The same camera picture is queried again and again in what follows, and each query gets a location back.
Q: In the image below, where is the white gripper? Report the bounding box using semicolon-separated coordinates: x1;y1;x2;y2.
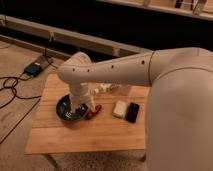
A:
69;83;95;113

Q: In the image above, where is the white sponge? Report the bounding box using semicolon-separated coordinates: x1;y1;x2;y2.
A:
112;101;128;118

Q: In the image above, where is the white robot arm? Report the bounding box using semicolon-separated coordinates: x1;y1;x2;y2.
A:
58;47;213;171

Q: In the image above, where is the red brown sausage toy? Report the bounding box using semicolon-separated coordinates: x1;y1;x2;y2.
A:
86;105;102;119

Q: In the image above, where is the black bowl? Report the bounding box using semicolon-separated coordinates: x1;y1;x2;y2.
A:
56;95;88;122

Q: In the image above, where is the clear plastic bottle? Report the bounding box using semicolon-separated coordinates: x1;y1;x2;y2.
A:
94;83;119;94

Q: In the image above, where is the wooden table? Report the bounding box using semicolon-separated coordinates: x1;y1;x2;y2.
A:
25;74;149;154

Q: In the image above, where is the black phone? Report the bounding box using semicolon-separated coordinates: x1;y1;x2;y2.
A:
125;103;140;123

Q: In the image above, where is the black power adapter box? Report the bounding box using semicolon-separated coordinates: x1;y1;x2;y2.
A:
24;62;42;77

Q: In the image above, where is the black floor cable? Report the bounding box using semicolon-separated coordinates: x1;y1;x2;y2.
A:
0;74;42;145

